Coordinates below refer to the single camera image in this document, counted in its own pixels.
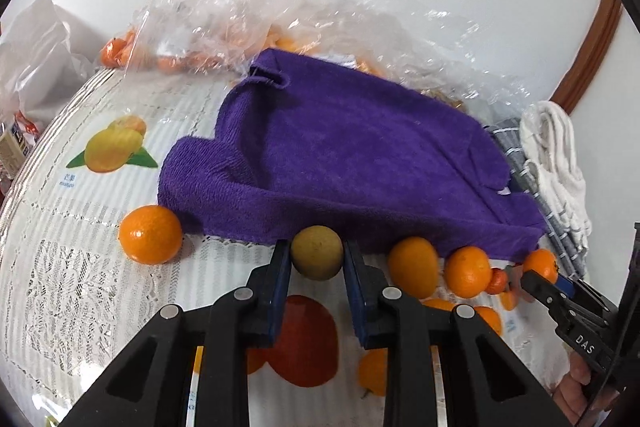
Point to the yellow-green round fruit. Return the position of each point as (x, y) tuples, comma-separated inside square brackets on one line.
[(317, 253)]

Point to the clear plastic bag left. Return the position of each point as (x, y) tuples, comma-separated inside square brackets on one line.
[(196, 37)]

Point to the white towel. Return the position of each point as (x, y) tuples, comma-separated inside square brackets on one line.
[(548, 140)]

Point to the lace fruit-print tablecloth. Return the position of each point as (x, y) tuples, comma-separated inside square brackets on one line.
[(71, 299)]

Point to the round orange mandarin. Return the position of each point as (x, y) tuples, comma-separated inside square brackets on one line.
[(467, 272)]

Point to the clear plastic bag right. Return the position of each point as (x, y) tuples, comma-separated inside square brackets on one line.
[(427, 51)]

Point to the clear plastic bag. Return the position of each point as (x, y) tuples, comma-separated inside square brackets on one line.
[(427, 51), (196, 37)]

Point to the purple towel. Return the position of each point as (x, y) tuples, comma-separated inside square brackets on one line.
[(301, 142)]

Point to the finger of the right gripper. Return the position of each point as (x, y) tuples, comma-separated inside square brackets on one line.
[(546, 293), (585, 296)]

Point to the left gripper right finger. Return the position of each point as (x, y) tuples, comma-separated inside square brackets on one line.
[(484, 382)]

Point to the grey checked cloth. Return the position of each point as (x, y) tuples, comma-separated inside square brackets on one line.
[(506, 134)]

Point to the white plastic bag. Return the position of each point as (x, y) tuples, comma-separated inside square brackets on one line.
[(39, 72)]

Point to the tiny red-orange mandarin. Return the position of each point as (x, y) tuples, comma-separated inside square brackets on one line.
[(498, 282)]

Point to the right hand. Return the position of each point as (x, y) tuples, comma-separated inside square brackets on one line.
[(569, 394)]

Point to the small orange mandarin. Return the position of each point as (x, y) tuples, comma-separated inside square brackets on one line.
[(542, 262)]

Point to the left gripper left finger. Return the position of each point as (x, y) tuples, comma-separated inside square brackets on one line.
[(191, 364)]

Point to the brown wooden door frame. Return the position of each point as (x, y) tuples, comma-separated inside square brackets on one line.
[(589, 56)]

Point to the oval orange fruit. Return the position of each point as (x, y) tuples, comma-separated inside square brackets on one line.
[(413, 266)]

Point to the round orange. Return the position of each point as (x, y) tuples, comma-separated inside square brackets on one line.
[(150, 235)]

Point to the snack package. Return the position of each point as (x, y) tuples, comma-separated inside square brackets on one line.
[(18, 138)]

